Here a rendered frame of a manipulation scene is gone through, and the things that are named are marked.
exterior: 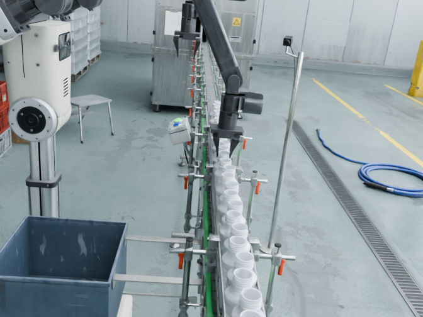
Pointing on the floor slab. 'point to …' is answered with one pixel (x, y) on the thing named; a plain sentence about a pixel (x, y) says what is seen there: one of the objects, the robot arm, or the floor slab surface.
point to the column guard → (416, 88)
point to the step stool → (87, 108)
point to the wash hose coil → (382, 168)
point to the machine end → (166, 99)
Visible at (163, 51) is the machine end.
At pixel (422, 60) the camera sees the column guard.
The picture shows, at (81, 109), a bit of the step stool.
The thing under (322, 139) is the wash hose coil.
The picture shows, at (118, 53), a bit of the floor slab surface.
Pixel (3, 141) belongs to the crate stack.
